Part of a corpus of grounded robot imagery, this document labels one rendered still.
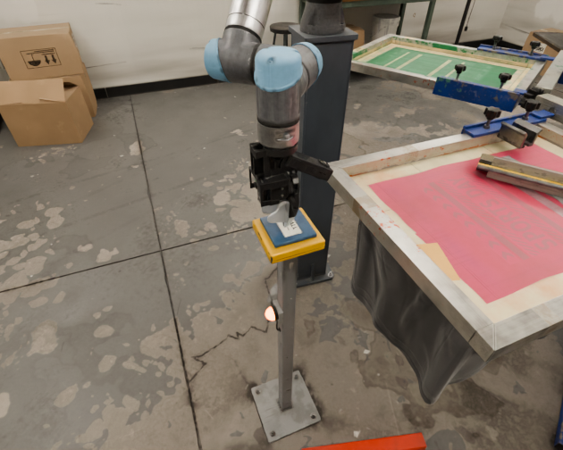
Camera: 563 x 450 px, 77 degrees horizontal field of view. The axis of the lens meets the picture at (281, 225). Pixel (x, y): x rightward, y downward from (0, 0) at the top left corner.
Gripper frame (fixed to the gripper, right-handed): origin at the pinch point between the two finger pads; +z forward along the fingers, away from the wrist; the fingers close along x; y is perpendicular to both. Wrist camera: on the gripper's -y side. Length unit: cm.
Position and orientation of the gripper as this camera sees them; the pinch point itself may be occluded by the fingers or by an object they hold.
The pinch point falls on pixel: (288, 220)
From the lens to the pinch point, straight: 78.9
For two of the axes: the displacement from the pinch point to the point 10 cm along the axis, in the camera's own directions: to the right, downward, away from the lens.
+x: 3.7, 6.1, -7.0
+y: -9.3, 2.4, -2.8
